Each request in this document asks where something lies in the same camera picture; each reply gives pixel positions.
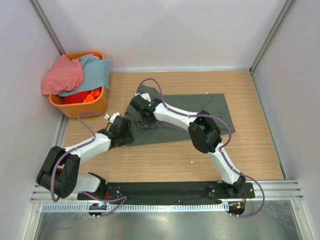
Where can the pink t shirt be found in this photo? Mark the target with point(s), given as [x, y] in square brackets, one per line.
[65, 76]

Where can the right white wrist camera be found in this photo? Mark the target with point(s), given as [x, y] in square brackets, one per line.
[145, 96]

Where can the red orange t shirt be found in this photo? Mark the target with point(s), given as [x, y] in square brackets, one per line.
[82, 97]

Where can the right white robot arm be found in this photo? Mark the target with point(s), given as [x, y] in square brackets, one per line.
[204, 134]

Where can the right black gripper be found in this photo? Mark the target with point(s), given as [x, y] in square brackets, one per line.
[151, 121]

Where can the slotted cable duct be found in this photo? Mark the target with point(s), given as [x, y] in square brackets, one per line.
[99, 207]

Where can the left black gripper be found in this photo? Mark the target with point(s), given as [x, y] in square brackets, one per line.
[129, 138]

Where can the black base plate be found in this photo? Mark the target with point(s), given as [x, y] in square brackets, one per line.
[171, 193]

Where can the dark grey t shirt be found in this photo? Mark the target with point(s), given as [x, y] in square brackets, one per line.
[172, 127]

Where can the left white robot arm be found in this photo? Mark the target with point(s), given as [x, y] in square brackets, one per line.
[59, 173]

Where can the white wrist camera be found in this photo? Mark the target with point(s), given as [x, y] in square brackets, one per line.
[111, 118]
[145, 96]

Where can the orange plastic tub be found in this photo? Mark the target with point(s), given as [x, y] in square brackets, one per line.
[73, 110]

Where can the light blue t shirt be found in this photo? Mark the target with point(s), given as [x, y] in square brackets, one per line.
[95, 74]

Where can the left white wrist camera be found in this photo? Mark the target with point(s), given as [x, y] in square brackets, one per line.
[111, 118]

